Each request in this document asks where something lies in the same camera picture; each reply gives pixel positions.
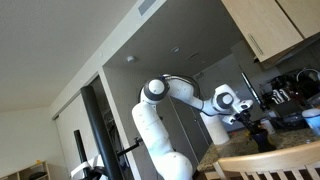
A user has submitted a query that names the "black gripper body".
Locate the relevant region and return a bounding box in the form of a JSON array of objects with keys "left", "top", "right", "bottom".
[{"left": 236, "top": 111, "right": 258, "bottom": 129}]

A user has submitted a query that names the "dark blue coffee mug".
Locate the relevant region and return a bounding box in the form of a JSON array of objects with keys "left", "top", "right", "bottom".
[{"left": 250, "top": 129, "right": 276, "bottom": 152}]

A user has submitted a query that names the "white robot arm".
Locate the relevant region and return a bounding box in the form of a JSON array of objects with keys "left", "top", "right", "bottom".
[{"left": 132, "top": 74, "right": 258, "bottom": 180}]

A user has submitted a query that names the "black coffee machine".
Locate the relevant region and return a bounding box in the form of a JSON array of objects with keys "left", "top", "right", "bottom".
[{"left": 261, "top": 68, "right": 320, "bottom": 108}]

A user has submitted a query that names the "small white bottle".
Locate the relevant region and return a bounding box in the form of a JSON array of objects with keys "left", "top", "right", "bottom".
[{"left": 260, "top": 119, "right": 275, "bottom": 134}]

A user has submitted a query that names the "white paper towel roll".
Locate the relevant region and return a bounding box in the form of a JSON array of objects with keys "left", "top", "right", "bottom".
[{"left": 200, "top": 113, "right": 229, "bottom": 145}]

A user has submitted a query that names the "dark glass bowl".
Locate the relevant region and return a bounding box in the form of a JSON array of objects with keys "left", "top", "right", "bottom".
[{"left": 279, "top": 113, "right": 308, "bottom": 130}]

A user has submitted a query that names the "wooden chair back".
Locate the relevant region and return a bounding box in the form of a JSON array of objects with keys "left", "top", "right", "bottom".
[{"left": 214, "top": 141, "right": 320, "bottom": 180}]

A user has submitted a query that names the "blue lidded plastic container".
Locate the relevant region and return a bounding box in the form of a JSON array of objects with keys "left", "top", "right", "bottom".
[{"left": 302, "top": 108, "right": 320, "bottom": 136}]

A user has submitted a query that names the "light wood upper cabinet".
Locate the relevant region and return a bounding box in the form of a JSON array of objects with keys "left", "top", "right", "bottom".
[{"left": 221, "top": 0, "right": 320, "bottom": 64}]

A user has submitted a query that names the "white smoke detector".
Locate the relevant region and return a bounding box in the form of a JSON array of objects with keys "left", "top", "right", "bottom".
[{"left": 127, "top": 56, "right": 136, "bottom": 63}]

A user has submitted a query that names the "black vertical pole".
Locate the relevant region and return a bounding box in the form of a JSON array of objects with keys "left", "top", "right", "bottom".
[{"left": 80, "top": 86, "right": 123, "bottom": 180}]

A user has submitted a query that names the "wooden shelf unit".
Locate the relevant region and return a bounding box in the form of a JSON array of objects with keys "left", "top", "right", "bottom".
[{"left": 0, "top": 161, "right": 51, "bottom": 180}]

